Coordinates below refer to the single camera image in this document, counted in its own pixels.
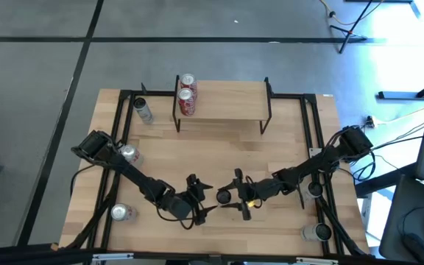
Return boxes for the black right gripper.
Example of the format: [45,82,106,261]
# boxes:
[217,168,274,222]

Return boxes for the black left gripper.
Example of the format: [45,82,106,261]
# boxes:
[167,174,219,226]

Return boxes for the silver can with red print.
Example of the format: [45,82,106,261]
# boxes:
[120,144,145,169]

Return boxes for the silver soda can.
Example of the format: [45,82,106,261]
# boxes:
[110,203,138,222]

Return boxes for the red soda can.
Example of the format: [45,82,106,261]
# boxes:
[180,73,199,97]
[177,87,197,117]

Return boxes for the wooden shelf with black legs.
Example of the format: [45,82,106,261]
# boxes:
[172,75,274,135]

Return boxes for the black desk base beam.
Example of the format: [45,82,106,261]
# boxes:
[354,167,417,199]

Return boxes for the grey side desk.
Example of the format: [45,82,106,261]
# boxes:
[378,174,424,263]

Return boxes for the black computer mouse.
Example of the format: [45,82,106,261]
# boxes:
[403,233,424,265]

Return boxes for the black floor stand base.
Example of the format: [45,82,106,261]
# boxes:
[376,73,424,100]

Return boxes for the black tripod stand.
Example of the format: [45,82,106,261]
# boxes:
[328,0,375,54]

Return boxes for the black metal table frame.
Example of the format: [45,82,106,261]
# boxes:
[0,82,419,265]

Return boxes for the silver frame bracket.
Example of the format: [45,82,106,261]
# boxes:
[92,252,135,263]
[295,257,340,265]

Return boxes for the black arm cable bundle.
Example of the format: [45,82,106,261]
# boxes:
[70,163,124,251]
[317,197,367,257]

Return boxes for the yellow floor cable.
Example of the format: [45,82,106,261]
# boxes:
[318,0,350,27]

